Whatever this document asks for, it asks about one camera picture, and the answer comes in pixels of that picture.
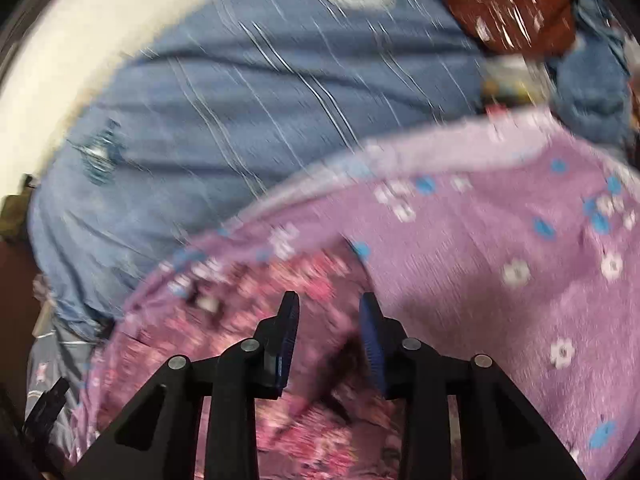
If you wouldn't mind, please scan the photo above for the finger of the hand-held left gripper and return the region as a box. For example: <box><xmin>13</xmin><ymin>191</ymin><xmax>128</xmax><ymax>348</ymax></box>
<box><xmin>22</xmin><ymin>377</ymin><xmax>71</xmax><ymax>441</ymax></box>

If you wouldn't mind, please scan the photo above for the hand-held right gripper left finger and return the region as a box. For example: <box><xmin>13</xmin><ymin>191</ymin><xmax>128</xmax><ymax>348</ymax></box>
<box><xmin>65</xmin><ymin>290</ymin><xmax>301</xmax><ymax>480</ymax></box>

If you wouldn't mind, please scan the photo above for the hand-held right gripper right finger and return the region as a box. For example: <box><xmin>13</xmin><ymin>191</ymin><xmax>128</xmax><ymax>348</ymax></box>
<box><xmin>359</xmin><ymin>291</ymin><xmax>586</xmax><ymax>480</ymax></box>

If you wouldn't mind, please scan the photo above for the pink floral swirl garment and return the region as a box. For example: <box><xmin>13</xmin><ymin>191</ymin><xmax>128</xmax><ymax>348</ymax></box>
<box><xmin>85</xmin><ymin>250</ymin><xmax>406</xmax><ymax>480</ymax></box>

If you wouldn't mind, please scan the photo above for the grey striped cloth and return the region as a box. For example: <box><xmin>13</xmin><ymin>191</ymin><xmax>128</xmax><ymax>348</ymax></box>
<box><xmin>25</xmin><ymin>320</ymin><xmax>101</xmax><ymax>461</ymax></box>

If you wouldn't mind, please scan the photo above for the purple flowered cloth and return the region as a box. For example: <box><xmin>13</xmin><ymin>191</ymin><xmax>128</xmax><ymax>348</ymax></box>
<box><xmin>70</xmin><ymin>110</ymin><xmax>640</xmax><ymax>480</ymax></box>

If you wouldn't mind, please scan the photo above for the olive green object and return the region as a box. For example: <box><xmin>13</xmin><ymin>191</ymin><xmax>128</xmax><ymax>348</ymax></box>
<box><xmin>0</xmin><ymin>175</ymin><xmax>36</xmax><ymax>246</ymax></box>

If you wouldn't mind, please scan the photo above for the blue plaid bed sheet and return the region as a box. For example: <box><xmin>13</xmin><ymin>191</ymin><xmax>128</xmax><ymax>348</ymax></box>
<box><xmin>27</xmin><ymin>0</ymin><xmax>506</xmax><ymax>346</ymax></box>

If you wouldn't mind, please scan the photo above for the pale printed item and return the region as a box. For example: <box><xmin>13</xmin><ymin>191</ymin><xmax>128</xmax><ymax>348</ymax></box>
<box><xmin>480</xmin><ymin>57</ymin><xmax>551</xmax><ymax>111</ymax></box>

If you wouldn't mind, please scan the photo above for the blue denim cloth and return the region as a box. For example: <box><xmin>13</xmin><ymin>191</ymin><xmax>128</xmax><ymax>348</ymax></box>
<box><xmin>550</xmin><ymin>0</ymin><xmax>638</xmax><ymax>146</ymax></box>

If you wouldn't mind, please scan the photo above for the brown white-printed cloth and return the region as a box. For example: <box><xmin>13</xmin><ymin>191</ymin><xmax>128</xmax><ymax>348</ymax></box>
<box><xmin>422</xmin><ymin>0</ymin><xmax>581</xmax><ymax>56</ymax></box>

